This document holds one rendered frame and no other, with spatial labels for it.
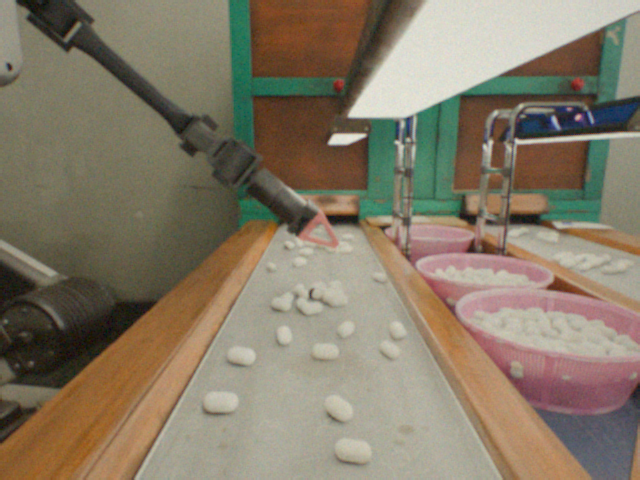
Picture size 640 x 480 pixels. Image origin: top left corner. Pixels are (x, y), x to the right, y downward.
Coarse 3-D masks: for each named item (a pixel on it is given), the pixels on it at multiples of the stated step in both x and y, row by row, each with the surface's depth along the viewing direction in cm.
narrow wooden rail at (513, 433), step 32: (384, 256) 103; (416, 288) 78; (416, 320) 67; (448, 320) 63; (448, 352) 53; (480, 352) 53; (480, 384) 45; (512, 384) 46; (480, 416) 40; (512, 416) 40; (512, 448) 36; (544, 448) 36
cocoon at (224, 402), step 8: (216, 392) 45; (224, 392) 45; (208, 400) 44; (216, 400) 44; (224, 400) 44; (232, 400) 44; (208, 408) 44; (216, 408) 44; (224, 408) 44; (232, 408) 44
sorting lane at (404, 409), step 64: (320, 256) 114; (256, 320) 70; (320, 320) 70; (384, 320) 70; (192, 384) 50; (256, 384) 50; (320, 384) 50; (384, 384) 50; (448, 384) 50; (192, 448) 39; (256, 448) 39; (320, 448) 39; (384, 448) 39; (448, 448) 39
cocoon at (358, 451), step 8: (344, 440) 38; (352, 440) 38; (336, 448) 37; (344, 448) 37; (352, 448) 37; (360, 448) 37; (368, 448) 37; (344, 456) 37; (352, 456) 37; (360, 456) 37; (368, 456) 37
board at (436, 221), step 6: (372, 222) 149; (378, 222) 149; (402, 222) 148; (414, 222) 148; (420, 222) 148; (426, 222) 148; (432, 222) 148; (438, 222) 148; (444, 222) 148; (450, 222) 148; (456, 222) 148; (462, 222) 148
